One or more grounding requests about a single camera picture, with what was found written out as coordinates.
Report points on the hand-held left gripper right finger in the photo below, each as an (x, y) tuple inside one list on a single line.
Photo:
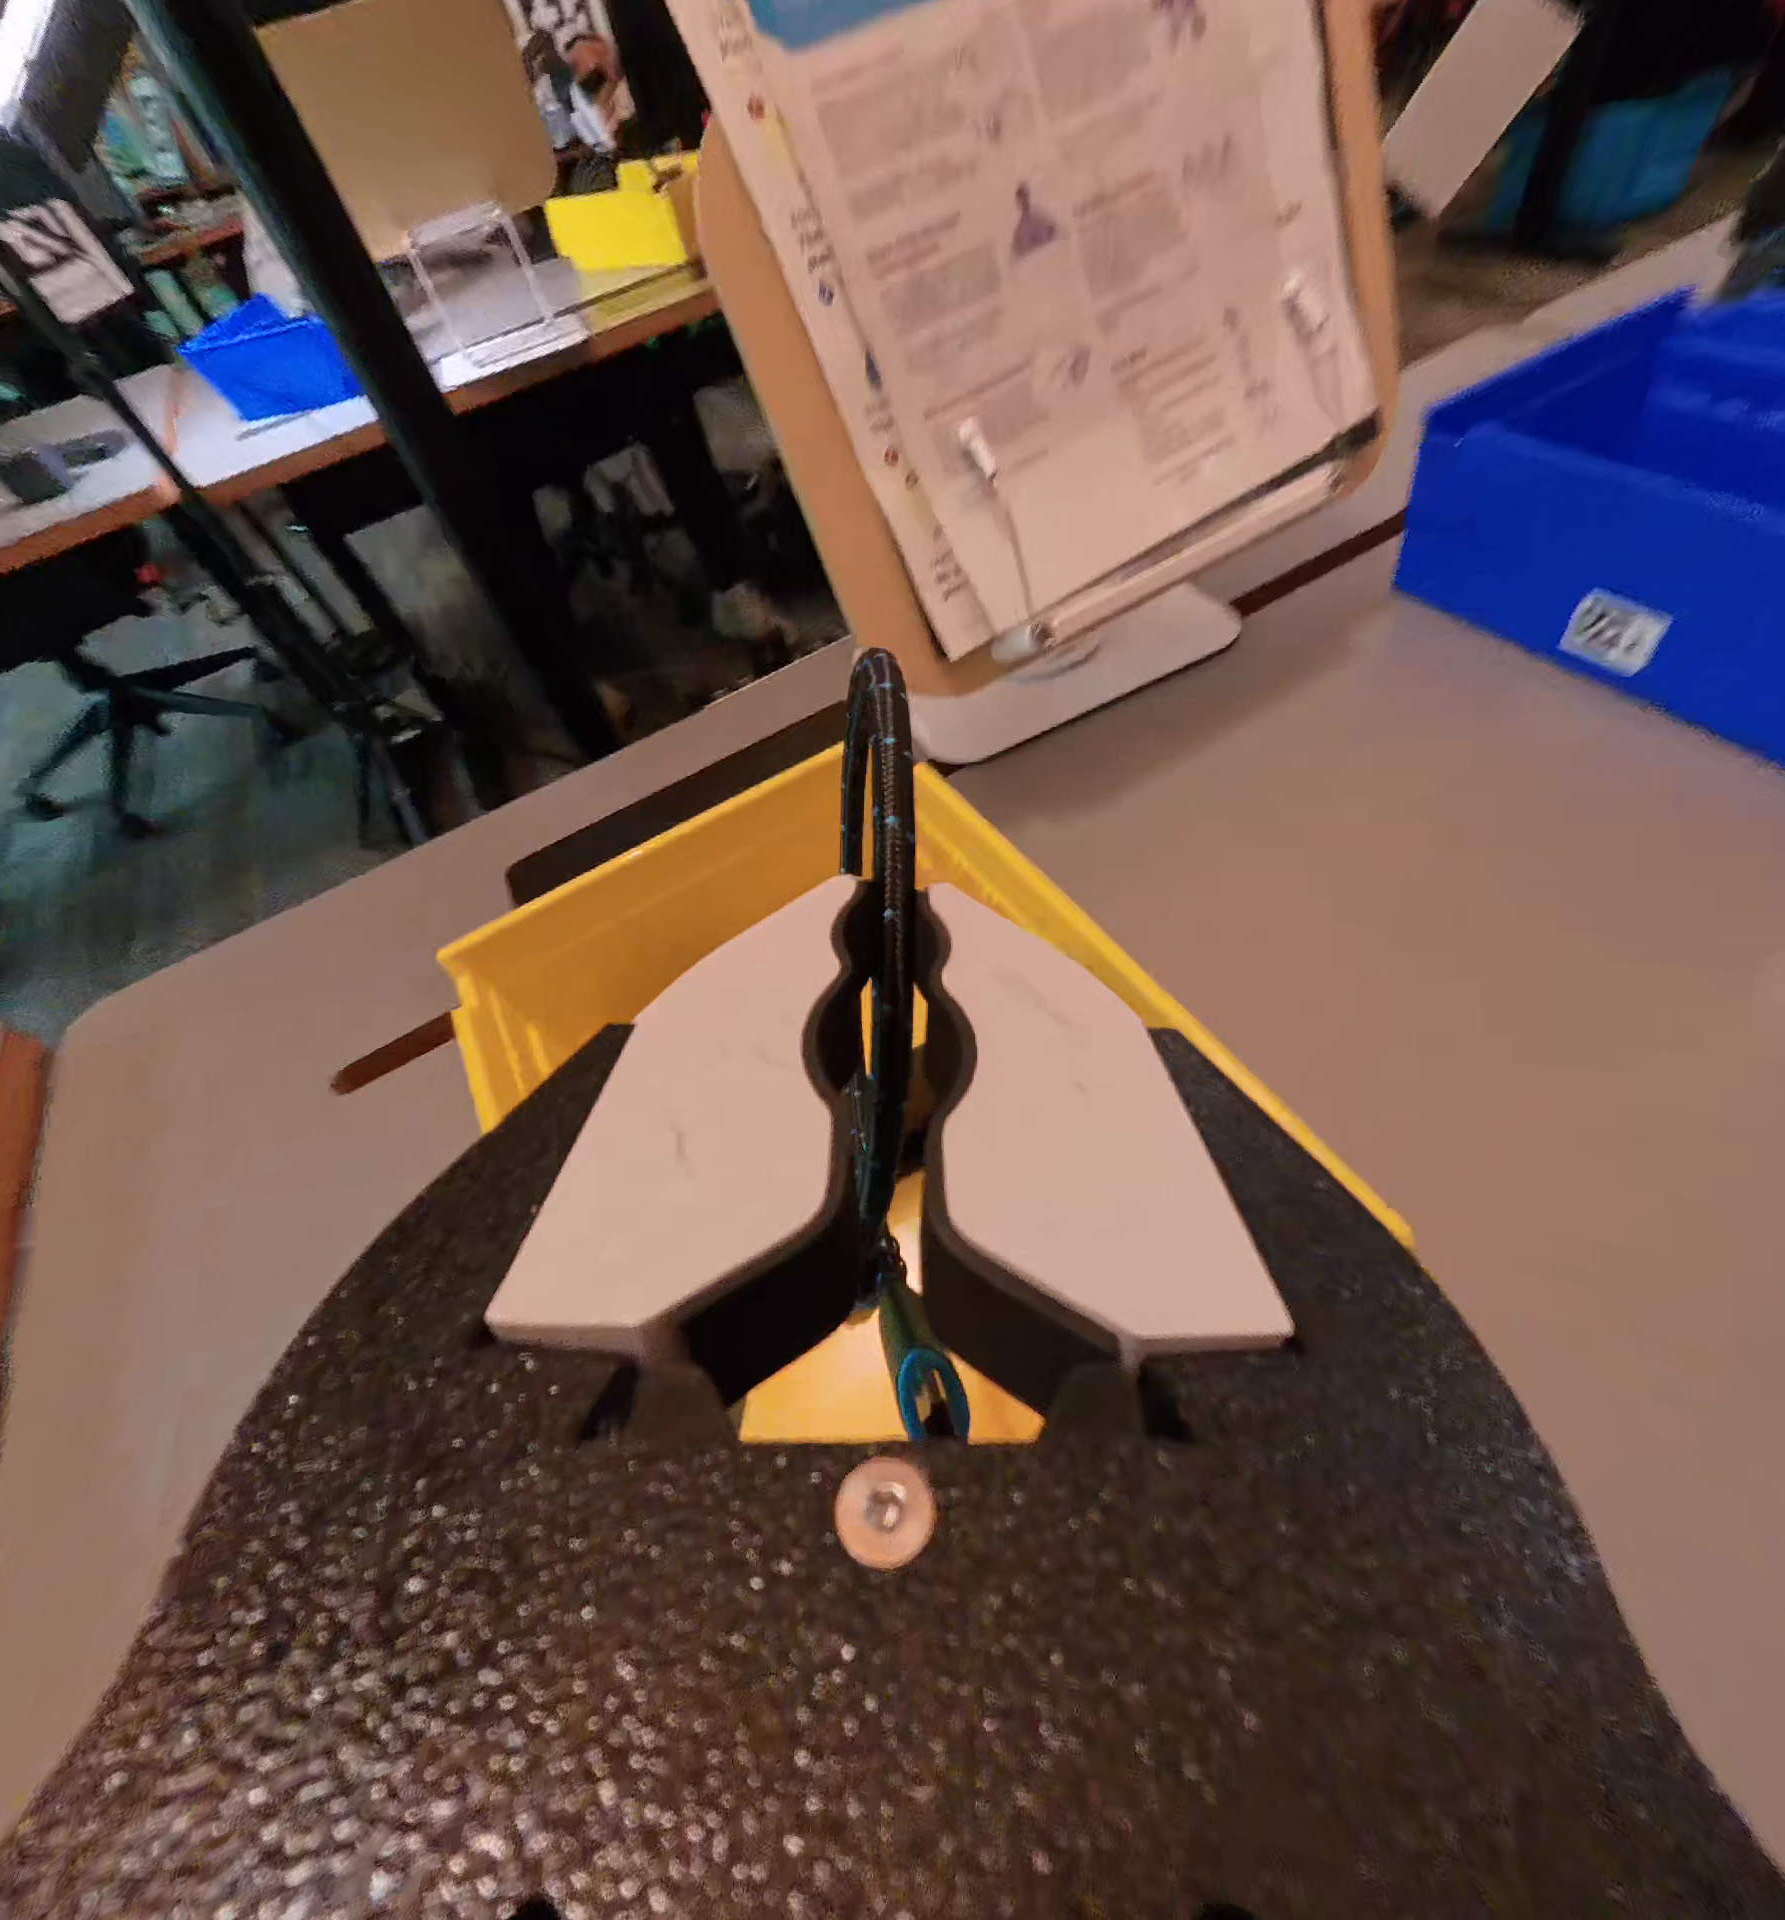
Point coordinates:
[(1103, 1154)]

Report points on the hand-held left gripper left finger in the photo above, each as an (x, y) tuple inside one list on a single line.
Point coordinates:
[(684, 1141)]

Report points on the yellow plastic bin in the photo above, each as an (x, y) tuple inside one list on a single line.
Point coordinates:
[(622, 217), (653, 930)]

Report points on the blue plastic bin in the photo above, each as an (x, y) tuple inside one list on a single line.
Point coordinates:
[(1552, 526), (270, 361)]

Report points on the black office chair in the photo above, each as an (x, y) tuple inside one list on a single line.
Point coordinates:
[(112, 705)]

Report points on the wooden document stand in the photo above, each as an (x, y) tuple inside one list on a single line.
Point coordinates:
[(412, 105), (778, 421)]

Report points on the black tripod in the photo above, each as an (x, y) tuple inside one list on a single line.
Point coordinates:
[(217, 546)]

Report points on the wooden background table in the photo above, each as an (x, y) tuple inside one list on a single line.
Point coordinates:
[(278, 442)]

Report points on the black metal pole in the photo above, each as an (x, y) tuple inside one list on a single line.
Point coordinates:
[(383, 389)]

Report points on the printed instruction sheet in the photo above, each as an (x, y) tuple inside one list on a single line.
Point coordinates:
[(1103, 300)]

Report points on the clear acrylic stand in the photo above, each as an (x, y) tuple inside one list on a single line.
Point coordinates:
[(474, 285)]

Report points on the printed tag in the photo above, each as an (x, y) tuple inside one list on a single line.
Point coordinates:
[(54, 264)]

